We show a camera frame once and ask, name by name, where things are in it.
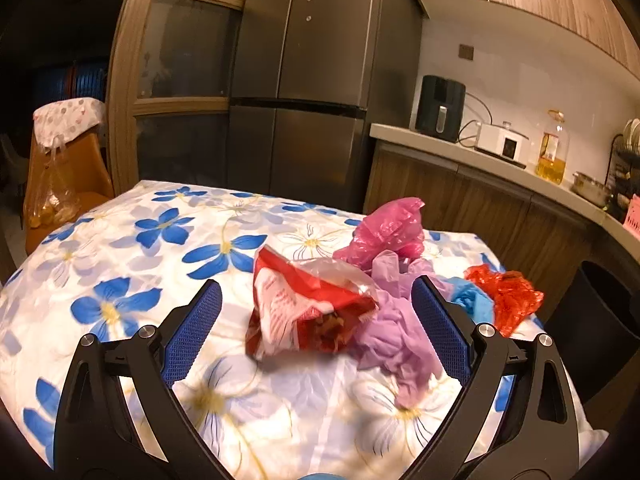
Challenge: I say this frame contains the clear plastic bag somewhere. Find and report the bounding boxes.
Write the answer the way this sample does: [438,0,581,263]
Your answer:
[28,138,80,229]

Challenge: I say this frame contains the black air fryer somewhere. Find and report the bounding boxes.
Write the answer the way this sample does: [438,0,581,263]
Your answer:
[416,75,466,143]

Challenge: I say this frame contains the wooden upper cabinets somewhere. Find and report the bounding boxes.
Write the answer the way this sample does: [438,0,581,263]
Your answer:
[420,0,639,78]

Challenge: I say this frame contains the wooden cabinets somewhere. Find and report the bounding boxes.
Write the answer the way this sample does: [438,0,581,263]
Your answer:
[364,141,639,320]
[420,0,639,78]

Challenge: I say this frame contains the steel mixing bowl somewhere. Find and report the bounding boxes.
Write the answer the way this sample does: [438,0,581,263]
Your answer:
[570,172,613,209]

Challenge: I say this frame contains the polka dot cloth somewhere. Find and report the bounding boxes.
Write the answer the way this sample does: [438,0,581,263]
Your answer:
[32,96,106,148]

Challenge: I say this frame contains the black dish rack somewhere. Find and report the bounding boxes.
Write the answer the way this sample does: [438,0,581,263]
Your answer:
[605,118,639,217]

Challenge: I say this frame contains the pink utensil holder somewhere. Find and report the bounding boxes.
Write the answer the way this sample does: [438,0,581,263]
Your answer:
[623,195,640,240]

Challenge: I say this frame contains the dark steel refrigerator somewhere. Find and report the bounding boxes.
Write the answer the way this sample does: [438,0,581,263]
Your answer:
[227,0,422,211]

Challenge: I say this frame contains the orange red plastic bag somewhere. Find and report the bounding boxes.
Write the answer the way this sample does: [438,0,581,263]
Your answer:
[464,263,544,337]

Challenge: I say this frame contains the red white snack bag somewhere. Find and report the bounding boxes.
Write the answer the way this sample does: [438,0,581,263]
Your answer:
[245,246,378,360]

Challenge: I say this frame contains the white rice cooker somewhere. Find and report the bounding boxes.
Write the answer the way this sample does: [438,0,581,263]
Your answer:
[473,122,530,169]

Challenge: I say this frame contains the wooden glass door cabinet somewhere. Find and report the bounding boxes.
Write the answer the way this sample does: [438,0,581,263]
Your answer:
[106,0,245,193]

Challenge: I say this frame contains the black trash bin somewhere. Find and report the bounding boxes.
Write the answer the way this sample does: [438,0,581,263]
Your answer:
[544,260,639,403]

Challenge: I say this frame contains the orange chair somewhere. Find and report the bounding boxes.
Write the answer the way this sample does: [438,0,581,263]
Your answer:
[23,127,114,254]

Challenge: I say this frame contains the cooking oil bottle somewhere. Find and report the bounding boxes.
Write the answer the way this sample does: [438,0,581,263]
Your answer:
[535,110,570,185]

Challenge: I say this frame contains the wall power socket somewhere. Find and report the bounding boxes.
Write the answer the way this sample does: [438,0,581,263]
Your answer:
[458,44,474,61]

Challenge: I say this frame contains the wooden lower cabinets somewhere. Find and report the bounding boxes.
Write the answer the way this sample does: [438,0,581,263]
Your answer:
[364,141,639,320]

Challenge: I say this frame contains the pink plastic bag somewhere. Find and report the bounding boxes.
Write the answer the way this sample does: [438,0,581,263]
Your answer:
[333,197,424,271]

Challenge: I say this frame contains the purple rubber glove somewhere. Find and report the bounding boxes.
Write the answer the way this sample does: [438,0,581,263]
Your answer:
[352,250,442,408]

